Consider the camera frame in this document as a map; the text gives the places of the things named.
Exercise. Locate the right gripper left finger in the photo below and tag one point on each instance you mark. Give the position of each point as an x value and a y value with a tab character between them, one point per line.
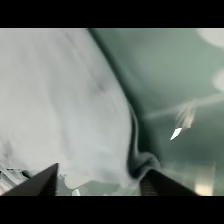
41	184

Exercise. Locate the white shirt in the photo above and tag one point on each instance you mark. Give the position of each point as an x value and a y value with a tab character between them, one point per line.
63	106

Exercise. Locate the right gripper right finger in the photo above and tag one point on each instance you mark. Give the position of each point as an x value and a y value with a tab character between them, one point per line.
160	186

